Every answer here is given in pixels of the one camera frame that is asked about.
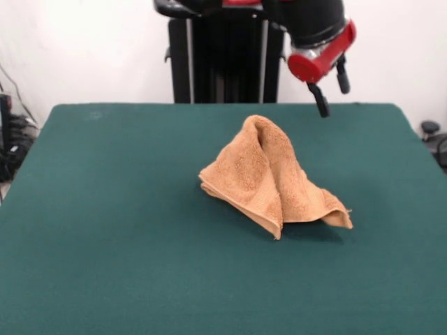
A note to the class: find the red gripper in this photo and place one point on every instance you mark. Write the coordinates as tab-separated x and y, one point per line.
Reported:
309	68

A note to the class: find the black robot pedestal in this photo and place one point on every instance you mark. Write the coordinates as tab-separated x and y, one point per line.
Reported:
227	52

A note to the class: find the black equipment box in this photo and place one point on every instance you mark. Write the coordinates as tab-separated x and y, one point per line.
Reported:
5	115

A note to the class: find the dark green table cloth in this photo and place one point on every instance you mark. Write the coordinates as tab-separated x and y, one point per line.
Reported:
104	244

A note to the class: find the orange terry towel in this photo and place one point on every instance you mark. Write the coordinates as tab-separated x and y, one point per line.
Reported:
251	167

